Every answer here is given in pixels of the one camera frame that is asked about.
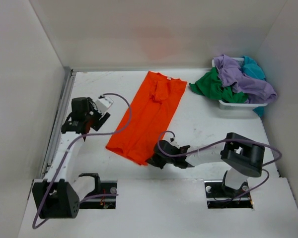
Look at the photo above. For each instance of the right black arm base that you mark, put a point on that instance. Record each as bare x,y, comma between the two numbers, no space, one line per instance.
220,197

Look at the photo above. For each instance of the lavender t shirt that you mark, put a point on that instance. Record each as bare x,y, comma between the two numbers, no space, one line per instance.
229,72

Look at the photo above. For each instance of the white laundry basket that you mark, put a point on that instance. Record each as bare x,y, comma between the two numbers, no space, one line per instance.
230,106

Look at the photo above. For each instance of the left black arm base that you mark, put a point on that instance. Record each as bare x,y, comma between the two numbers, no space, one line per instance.
96,196

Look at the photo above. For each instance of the orange t shirt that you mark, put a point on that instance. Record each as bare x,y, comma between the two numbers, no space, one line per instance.
153,108

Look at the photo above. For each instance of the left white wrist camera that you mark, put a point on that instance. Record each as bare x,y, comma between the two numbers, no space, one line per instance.
102,104

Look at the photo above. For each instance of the teal t shirt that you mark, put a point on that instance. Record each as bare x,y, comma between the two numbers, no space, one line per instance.
253,68

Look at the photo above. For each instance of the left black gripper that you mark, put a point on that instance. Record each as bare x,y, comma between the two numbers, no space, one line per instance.
99,122

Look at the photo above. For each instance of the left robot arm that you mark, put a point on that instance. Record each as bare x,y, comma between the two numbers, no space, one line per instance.
59,194

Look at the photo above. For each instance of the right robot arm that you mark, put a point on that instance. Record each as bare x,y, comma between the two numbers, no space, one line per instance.
244,157

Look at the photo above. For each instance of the green t shirt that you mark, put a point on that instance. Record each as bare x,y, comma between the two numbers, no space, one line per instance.
210,86

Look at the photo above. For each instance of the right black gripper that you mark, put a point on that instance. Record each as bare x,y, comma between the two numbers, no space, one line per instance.
155,160

